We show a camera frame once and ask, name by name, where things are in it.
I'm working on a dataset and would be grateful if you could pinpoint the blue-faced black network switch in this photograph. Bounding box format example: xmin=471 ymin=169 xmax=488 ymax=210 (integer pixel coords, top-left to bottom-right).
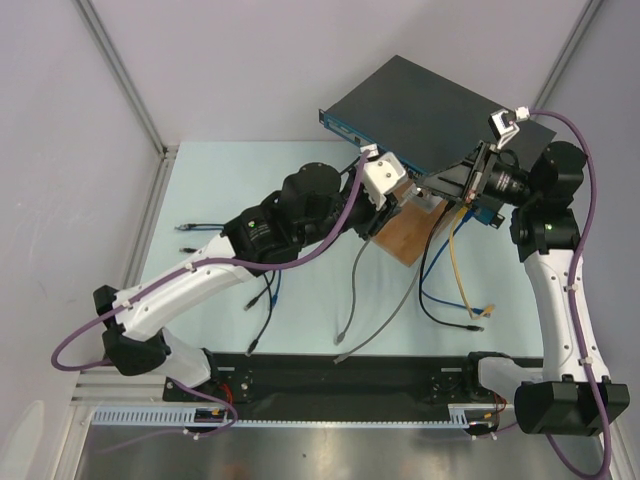
xmin=319 ymin=56 xmax=554 ymax=225

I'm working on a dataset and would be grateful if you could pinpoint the metal switch stand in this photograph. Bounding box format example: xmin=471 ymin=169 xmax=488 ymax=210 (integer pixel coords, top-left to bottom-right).
xmin=412 ymin=190 xmax=442 ymax=213

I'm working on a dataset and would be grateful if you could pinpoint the aluminium frame post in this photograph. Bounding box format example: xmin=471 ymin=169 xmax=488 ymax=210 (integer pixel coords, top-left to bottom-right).
xmin=533 ymin=0 xmax=605 ymax=109
xmin=72 ymin=0 xmax=178 ymax=159

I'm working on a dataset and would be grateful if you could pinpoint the black loose ethernet cable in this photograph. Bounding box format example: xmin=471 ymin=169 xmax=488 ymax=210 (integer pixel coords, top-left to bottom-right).
xmin=178 ymin=246 xmax=281 ymax=357

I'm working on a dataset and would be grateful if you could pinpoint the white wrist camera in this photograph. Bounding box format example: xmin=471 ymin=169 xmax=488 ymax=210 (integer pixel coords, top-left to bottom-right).
xmin=362 ymin=152 xmax=407 ymax=211
xmin=488 ymin=106 xmax=531 ymax=152

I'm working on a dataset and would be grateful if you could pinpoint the grey ethernet cable plugged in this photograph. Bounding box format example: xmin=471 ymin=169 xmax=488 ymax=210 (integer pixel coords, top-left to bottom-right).
xmin=331 ymin=199 xmax=451 ymax=364

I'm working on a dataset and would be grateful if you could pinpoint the blue loose ethernet cable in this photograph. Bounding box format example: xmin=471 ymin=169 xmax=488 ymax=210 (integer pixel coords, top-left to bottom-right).
xmin=173 ymin=223 xmax=279 ymax=307

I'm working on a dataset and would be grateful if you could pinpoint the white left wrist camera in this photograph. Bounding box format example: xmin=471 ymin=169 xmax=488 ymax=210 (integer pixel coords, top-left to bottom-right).
xmin=362 ymin=152 xmax=407 ymax=211

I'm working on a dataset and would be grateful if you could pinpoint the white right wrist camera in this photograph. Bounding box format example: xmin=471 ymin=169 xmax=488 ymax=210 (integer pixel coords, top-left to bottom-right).
xmin=488 ymin=106 xmax=531 ymax=152

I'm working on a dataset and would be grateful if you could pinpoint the black cable teal plug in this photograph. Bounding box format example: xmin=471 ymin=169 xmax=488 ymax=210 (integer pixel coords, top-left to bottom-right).
xmin=339 ymin=156 xmax=360 ymax=183

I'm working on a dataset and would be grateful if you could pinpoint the black ethernet cable plugged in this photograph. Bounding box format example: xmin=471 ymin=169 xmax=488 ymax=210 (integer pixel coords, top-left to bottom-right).
xmin=418 ymin=204 xmax=485 ymax=333

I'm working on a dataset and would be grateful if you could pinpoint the right aluminium frame post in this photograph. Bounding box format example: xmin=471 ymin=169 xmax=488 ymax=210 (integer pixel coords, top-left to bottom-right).
xmin=533 ymin=0 xmax=605 ymax=109

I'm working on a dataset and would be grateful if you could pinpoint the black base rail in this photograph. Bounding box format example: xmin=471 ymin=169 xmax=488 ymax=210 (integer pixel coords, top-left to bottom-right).
xmin=99 ymin=351 xmax=551 ymax=422

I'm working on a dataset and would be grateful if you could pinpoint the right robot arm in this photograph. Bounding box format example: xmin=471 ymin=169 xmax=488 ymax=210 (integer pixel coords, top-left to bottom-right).
xmin=418 ymin=141 xmax=630 ymax=436

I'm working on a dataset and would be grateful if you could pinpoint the left aluminium frame post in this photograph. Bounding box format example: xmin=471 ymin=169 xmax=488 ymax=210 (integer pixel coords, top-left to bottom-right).
xmin=72 ymin=0 xmax=178 ymax=159

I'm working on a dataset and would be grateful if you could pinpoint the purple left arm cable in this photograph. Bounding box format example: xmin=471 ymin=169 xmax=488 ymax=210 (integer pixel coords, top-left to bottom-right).
xmin=50 ymin=147 xmax=381 ymax=373

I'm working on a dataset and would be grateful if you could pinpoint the grey ethernet cable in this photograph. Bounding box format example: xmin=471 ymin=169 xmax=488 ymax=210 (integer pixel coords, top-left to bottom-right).
xmin=331 ymin=199 xmax=451 ymax=364
xmin=332 ymin=192 xmax=419 ymax=346

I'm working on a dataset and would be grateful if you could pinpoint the white slotted cable duct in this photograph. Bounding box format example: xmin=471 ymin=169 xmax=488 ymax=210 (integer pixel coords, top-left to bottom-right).
xmin=91 ymin=406 xmax=495 ymax=429

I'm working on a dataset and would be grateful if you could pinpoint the aluminium front frame rail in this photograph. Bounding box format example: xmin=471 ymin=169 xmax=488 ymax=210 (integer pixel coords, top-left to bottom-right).
xmin=71 ymin=367 xmax=166 ymax=406

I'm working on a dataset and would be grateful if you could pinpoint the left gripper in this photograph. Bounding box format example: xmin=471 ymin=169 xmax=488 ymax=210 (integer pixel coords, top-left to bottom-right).
xmin=296 ymin=164 xmax=402 ymax=249

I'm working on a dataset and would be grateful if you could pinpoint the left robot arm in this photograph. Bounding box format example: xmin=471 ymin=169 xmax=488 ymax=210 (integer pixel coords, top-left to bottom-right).
xmin=102 ymin=153 xmax=406 ymax=400

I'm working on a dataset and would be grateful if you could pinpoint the wooden base board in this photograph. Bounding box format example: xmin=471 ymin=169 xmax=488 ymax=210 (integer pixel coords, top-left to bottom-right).
xmin=373 ymin=197 xmax=447 ymax=267

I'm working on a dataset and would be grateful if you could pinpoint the blue ethernet cable plugged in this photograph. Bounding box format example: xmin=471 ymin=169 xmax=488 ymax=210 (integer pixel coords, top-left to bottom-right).
xmin=418 ymin=209 xmax=489 ymax=319

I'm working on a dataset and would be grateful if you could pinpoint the yellow ethernet cable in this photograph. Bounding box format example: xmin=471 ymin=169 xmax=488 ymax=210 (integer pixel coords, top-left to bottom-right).
xmin=449 ymin=205 xmax=497 ymax=321

